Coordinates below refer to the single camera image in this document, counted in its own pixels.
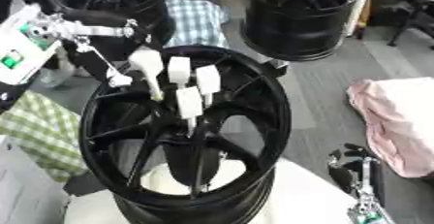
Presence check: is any white pin with thin stem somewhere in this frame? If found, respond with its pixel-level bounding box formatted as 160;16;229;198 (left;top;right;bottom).
127;47;167;103
193;64;223;107
174;85;205;138
166;55;194;90

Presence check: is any black chair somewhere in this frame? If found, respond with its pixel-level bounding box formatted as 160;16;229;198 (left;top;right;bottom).
385;0;434;51

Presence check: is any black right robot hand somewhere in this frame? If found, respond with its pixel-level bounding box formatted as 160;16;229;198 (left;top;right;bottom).
325;143;388;207

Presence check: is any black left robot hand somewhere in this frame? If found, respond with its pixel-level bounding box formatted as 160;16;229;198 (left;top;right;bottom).
57;8;176;89

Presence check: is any black spoked wheel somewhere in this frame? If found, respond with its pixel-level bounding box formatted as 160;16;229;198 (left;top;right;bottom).
76;45;294;224

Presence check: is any pink cloth bundle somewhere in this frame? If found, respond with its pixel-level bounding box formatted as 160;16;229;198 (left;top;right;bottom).
344;77;434;179

